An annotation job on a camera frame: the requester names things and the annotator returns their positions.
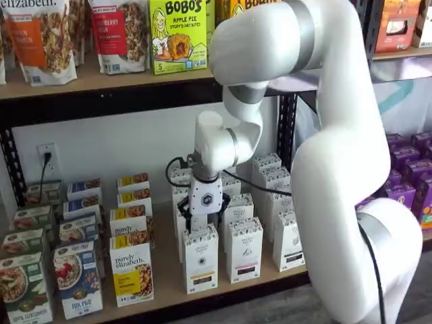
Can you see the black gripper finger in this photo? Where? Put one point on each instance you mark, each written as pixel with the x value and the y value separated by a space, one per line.
pixel 224 207
pixel 184 212

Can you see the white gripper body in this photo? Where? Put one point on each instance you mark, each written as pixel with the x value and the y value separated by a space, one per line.
pixel 206 199

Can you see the white tea box yellow strip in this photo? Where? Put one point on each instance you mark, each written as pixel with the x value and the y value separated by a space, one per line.
pixel 200 260
pixel 178 246
pixel 179 194
pixel 179 173

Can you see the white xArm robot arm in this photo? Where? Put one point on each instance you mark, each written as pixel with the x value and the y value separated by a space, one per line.
pixel 337 168

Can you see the white tea box pink strip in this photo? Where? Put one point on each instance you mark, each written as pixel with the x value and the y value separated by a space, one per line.
pixel 239 211
pixel 233 187
pixel 244 253

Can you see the white yellow granola box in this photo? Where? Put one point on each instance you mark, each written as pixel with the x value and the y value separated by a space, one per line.
pixel 131 270
pixel 133 197
pixel 133 180
pixel 126 224

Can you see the white tea box black strip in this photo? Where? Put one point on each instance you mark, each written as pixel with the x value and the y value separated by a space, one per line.
pixel 288 239
pixel 275 177
pixel 281 199
pixel 266 160

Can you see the brown wooden shelf board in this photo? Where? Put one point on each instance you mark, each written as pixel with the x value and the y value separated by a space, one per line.
pixel 101 82
pixel 165 270
pixel 411 53

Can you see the blue flax cereal box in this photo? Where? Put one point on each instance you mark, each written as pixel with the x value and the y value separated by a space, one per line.
pixel 77 280
pixel 84 187
pixel 79 229
pixel 81 204

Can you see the green cereal box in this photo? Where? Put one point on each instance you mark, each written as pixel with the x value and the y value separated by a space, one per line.
pixel 44 194
pixel 20 241
pixel 23 287
pixel 32 219

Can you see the green Bobo's apple pie box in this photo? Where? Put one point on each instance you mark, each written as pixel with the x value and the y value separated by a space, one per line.
pixel 210 17
pixel 177 37

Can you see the yellow Bobo's peanut butter box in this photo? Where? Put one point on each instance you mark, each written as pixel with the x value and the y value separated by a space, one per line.
pixel 249 5

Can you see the orange snack box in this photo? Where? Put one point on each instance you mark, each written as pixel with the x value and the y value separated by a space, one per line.
pixel 395 27

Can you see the white snack box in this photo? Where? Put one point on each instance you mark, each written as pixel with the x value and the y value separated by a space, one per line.
pixel 426 23

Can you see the red label granola bag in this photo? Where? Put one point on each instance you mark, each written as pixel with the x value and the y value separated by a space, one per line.
pixel 118 37

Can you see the translucent plastic sheet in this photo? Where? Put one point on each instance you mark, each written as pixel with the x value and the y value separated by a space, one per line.
pixel 398 94

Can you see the white granola bag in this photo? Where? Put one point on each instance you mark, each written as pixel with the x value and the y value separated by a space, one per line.
pixel 81 30
pixel 2 60

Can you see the orange label granola bag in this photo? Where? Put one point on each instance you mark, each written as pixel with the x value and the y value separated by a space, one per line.
pixel 40 40

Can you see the black metal shelf rack frame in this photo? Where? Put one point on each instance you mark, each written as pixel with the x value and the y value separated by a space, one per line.
pixel 135 104

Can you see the white wall outlet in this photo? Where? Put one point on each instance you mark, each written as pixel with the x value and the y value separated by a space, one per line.
pixel 52 168

